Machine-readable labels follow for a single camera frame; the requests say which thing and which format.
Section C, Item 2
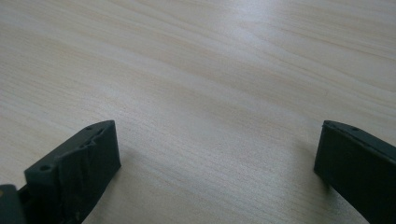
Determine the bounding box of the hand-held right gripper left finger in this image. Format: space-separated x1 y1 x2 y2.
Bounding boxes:
18 119 122 224

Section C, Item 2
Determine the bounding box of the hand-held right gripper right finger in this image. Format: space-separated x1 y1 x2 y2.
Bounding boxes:
313 119 396 224

